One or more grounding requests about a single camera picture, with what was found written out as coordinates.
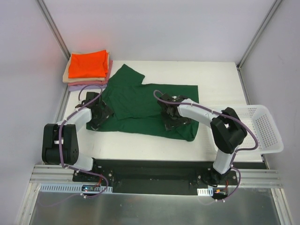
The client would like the dark green t-shirt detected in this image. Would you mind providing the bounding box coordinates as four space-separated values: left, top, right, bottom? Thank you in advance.
86 64 199 142

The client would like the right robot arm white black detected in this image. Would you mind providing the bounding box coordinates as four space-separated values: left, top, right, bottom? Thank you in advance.
153 90 250 185

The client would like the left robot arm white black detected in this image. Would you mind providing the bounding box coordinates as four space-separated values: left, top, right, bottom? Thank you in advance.
42 92 113 182

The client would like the folded lavender t-shirt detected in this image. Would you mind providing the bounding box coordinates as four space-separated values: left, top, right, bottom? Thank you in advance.
68 83 108 91

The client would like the folded orange t-shirt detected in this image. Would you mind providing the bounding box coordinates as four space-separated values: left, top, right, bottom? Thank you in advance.
68 50 109 79

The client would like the folded pink t-shirt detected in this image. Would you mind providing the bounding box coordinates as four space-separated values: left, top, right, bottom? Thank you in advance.
67 60 113 86

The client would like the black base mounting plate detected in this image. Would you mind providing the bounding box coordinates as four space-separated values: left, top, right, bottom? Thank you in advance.
72 159 238 195

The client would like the white plastic perforated basket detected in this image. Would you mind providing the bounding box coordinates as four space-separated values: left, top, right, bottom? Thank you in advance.
229 105 284 162

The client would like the left white cable duct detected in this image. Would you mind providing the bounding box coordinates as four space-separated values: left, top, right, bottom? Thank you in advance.
40 184 113 194

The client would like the white cable duct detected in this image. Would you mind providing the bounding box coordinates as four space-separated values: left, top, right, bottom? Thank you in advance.
40 184 113 194
197 187 213 196

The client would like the right white cable duct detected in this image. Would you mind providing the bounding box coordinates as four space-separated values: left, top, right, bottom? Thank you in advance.
197 187 213 196

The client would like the right aluminium corner post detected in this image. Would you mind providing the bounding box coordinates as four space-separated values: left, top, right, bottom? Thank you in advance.
237 0 284 71

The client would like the aluminium corner post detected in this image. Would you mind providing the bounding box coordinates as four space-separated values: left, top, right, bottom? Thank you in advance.
35 0 71 60
237 0 284 71

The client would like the left aluminium corner post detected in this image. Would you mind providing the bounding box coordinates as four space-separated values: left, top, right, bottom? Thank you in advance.
35 0 71 60

